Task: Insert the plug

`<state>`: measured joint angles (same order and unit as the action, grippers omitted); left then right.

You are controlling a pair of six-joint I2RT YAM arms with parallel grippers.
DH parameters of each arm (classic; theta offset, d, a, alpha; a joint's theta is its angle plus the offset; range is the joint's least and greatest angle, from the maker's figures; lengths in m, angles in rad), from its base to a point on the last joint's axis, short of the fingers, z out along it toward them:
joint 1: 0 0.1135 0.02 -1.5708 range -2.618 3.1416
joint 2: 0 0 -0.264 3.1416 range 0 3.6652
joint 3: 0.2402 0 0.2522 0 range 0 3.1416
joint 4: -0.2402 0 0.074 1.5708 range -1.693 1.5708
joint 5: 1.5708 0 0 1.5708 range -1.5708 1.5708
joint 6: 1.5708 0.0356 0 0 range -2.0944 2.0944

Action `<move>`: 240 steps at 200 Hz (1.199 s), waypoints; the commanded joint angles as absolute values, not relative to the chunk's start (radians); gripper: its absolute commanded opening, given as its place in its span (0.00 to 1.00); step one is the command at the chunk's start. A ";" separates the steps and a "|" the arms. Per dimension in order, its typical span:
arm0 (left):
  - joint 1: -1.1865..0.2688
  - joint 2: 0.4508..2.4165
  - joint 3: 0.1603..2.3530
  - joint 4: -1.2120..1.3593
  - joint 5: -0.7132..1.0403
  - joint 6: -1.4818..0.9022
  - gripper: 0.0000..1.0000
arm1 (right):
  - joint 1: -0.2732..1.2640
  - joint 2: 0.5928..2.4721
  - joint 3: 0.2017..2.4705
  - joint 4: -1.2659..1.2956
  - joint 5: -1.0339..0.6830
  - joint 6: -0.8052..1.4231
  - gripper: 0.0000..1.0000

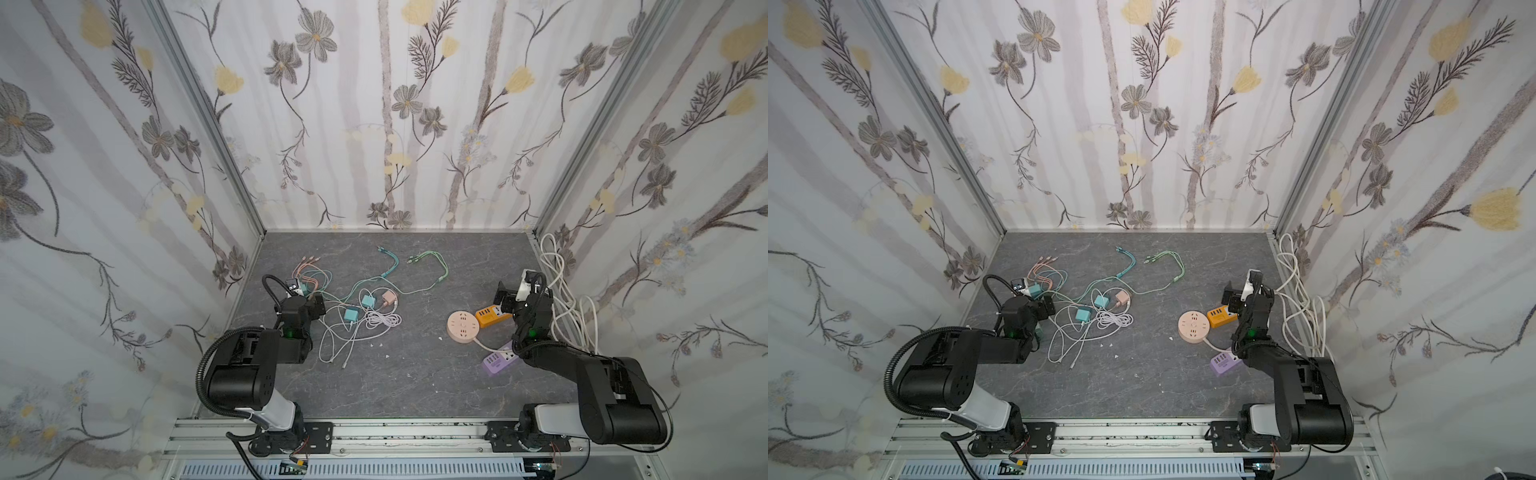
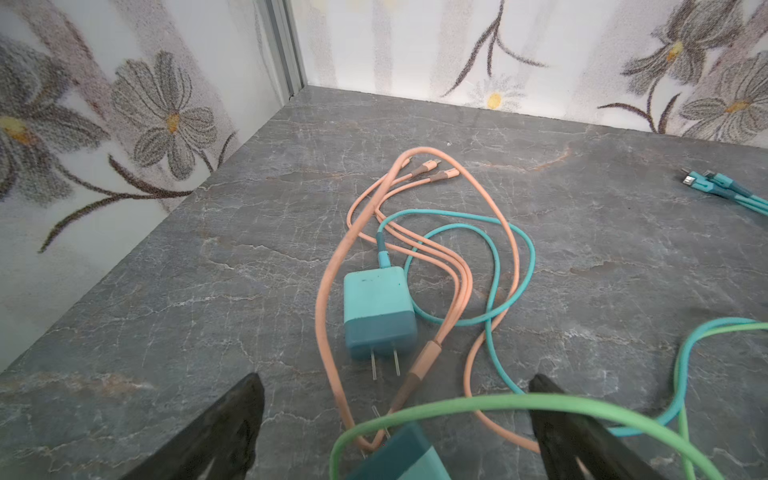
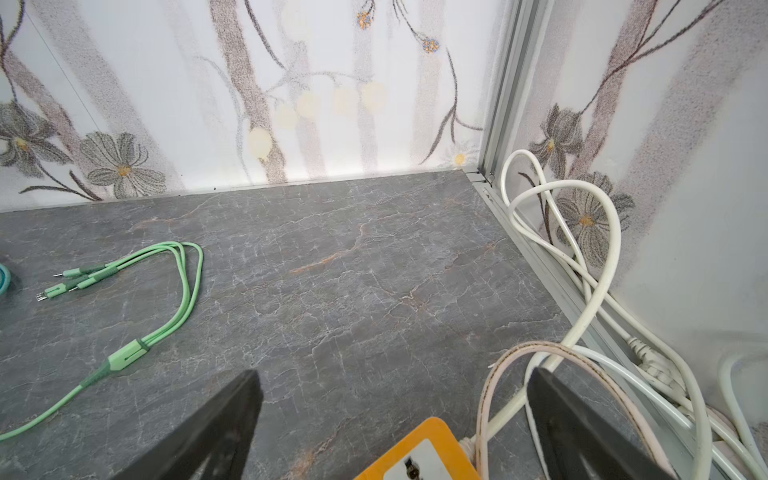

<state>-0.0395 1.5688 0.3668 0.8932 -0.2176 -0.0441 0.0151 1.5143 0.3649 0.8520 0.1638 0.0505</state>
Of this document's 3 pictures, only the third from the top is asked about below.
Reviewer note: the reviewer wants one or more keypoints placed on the orange power strip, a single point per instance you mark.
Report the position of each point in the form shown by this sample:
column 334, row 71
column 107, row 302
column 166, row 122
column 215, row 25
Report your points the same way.
column 430, row 451

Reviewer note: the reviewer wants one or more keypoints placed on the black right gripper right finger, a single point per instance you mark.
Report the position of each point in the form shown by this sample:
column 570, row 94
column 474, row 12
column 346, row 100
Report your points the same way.
column 576, row 442

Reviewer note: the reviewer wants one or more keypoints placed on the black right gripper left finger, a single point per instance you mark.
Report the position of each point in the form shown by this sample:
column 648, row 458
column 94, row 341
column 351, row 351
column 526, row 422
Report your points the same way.
column 215, row 440

